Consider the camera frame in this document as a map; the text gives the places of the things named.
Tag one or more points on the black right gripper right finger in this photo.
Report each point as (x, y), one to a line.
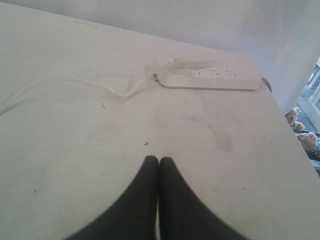
(182, 215)

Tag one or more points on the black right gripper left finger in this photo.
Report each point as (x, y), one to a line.
(133, 215)

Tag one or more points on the white power strip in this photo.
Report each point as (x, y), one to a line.
(208, 75)

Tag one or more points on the upper brown teddy bear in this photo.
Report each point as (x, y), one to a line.
(292, 117)

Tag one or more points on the brown teddy bear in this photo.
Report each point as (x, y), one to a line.
(292, 117)
(311, 144)

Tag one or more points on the lower brown teddy bear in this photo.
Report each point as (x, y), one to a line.
(311, 144)

